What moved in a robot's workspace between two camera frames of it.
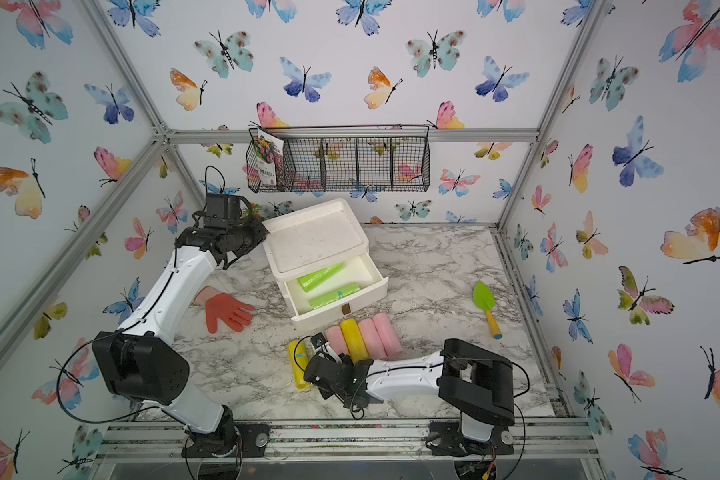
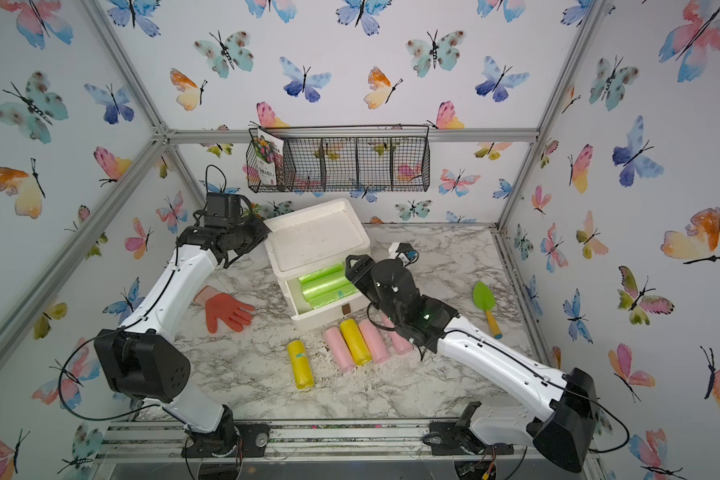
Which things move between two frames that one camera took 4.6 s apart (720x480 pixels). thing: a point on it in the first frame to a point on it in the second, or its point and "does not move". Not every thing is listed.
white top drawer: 334,288 does not move
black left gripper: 261,231 does not move
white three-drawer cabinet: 320,255 does not move
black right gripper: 344,362 to 364,269
